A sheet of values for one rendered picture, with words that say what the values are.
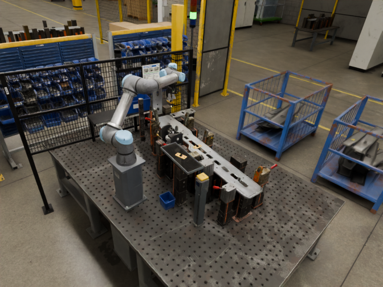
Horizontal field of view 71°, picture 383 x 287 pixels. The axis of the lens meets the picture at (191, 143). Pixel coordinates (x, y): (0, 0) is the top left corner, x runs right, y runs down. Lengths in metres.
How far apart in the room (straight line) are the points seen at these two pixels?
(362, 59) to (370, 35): 0.66
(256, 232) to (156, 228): 0.75
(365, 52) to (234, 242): 8.22
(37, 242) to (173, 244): 1.59
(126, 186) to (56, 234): 1.28
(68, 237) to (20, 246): 0.42
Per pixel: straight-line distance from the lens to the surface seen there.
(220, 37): 5.50
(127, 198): 2.17
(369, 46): 9.57
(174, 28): 3.15
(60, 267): 2.92
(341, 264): 3.20
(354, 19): 13.84
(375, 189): 4.05
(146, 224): 2.13
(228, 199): 1.94
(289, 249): 2.15
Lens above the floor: 2.32
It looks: 33 degrees down
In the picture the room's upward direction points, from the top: 4 degrees clockwise
